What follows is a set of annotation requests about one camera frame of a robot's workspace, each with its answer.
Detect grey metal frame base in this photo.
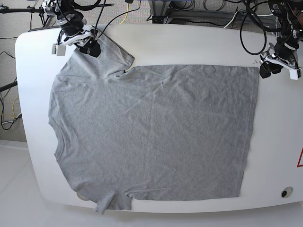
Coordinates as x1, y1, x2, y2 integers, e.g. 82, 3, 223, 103
149, 0, 277, 26

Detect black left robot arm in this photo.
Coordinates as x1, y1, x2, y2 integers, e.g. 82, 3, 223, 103
259, 0, 303, 80

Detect yellow cable top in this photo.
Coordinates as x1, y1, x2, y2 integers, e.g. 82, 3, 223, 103
120, 3, 130, 25

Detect black tripod stand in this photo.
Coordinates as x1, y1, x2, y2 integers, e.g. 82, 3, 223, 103
0, 0, 112, 27

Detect white cable top right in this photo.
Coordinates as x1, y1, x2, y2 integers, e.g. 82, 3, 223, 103
223, 10, 275, 29

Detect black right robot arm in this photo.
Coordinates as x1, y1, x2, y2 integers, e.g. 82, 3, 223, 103
42, 0, 101, 58

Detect black cable left floor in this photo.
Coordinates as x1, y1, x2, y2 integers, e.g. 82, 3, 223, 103
0, 51, 22, 130

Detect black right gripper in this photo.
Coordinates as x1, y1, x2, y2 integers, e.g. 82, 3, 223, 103
61, 20, 101, 58

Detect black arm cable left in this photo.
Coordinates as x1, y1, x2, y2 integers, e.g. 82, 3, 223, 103
56, 0, 143, 48

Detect black table cable grommet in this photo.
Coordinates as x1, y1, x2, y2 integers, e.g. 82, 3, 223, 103
281, 186, 294, 198

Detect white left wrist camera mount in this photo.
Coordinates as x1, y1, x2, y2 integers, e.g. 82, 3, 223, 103
260, 43, 303, 80

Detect beige table grommet cap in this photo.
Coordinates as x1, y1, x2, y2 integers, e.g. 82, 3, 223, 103
76, 192, 90, 201

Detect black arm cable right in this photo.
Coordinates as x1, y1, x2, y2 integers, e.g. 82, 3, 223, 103
239, 0, 282, 56

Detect grey T-shirt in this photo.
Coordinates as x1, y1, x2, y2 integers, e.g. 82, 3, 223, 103
48, 36, 258, 212

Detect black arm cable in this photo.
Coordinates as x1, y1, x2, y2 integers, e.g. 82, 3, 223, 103
56, 0, 143, 48
239, 0, 282, 56

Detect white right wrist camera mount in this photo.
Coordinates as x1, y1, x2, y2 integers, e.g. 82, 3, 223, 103
52, 25, 98, 56

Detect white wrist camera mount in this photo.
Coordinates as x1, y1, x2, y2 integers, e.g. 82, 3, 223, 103
260, 43, 303, 80
52, 25, 98, 56

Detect red triangle sticker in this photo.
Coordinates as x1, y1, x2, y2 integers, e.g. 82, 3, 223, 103
297, 149, 303, 167

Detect yellow cable left floor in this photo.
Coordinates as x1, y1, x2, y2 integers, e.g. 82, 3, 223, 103
0, 96, 22, 122

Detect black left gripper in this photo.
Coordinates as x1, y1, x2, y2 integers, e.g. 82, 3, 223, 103
259, 37, 299, 79

